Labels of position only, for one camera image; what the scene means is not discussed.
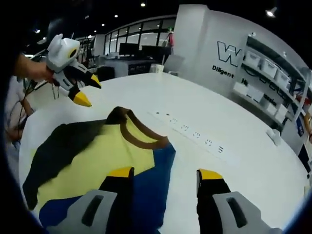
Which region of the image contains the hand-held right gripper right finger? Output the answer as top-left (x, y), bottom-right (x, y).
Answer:
top-left (196, 168), bottom-right (283, 234)

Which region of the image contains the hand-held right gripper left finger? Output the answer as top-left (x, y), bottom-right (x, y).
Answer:
top-left (46, 166), bottom-right (135, 234)

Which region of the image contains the yellow blue colour-block garment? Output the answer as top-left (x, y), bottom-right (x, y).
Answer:
top-left (22, 106), bottom-right (176, 234)

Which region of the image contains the person's left hand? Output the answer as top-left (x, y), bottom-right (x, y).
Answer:
top-left (30, 60), bottom-right (56, 85)

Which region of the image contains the black office chair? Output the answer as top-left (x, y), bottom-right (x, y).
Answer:
top-left (97, 67), bottom-right (115, 82)

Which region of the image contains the dark counter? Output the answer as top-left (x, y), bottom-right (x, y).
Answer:
top-left (104, 58), bottom-right (166, 76)

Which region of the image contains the white table socket strip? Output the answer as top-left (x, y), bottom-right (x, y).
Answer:
top-left (146, 111), bottom-right (241, 164)

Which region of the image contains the white crumpled cloth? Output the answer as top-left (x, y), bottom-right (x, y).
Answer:
top-left (266, 128), bottom-right (282, 146)

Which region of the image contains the group of ceiling spot lights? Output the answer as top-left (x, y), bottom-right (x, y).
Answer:
top-left (82, 0), bottom-right (278, 27)

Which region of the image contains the grey chair back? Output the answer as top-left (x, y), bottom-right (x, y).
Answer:
top-left (165, 55), bottom-right (186, 73)

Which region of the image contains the grey metal storage shelf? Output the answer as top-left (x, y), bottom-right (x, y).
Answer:
top-left (230, 34), bottom-right (312, 137)

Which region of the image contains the group of white storage boxes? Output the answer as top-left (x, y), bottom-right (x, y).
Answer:
top-left (231, 50), bottom-right (293, 122)

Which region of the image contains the black cable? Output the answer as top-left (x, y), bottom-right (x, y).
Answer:
top-left (15, 79), bottom-right (37, 131)

